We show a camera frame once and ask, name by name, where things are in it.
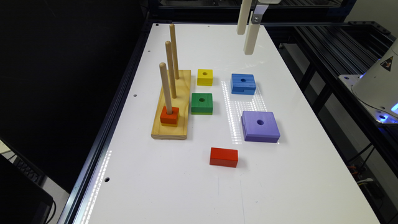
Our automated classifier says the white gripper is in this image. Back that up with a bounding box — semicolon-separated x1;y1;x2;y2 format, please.
236;0;281;55

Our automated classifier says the green wooden block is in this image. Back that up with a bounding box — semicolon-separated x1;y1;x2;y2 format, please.
191;93;213;115

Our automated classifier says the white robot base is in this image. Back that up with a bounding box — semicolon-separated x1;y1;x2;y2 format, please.
339;42;397;125

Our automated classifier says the blue wooden block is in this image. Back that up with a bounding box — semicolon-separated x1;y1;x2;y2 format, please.
231;73;256;95

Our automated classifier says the yellow wooden block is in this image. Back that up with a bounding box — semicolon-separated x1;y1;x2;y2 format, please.
197;69;213;86

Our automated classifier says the purple wooden block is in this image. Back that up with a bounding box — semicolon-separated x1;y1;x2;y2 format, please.
241;111;280;143

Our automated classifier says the red block on peg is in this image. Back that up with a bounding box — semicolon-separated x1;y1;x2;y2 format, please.
160;106;180;126

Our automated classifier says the red rectangular wooden block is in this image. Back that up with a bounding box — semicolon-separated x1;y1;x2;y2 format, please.
210;147;239;168

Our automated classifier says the rear wooden peg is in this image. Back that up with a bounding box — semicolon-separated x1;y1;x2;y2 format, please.
169;24;179;80

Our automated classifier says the wooden peg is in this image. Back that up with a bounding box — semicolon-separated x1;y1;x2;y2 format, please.
159;62;173;115
169;24;179;80
165;41;177;99

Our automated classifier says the middle wooden peg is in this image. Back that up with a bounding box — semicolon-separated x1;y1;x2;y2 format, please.
165;41;177;99

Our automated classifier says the wooden peg base board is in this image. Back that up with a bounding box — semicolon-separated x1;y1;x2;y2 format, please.
151;70;191;140

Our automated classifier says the front wooden peg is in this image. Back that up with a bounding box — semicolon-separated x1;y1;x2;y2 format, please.
159;62;173;115

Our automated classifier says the black keyboard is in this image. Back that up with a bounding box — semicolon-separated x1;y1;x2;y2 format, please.
13;157;45;187

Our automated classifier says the black monitor corner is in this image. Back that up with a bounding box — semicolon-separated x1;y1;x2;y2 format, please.
1;156;53;224

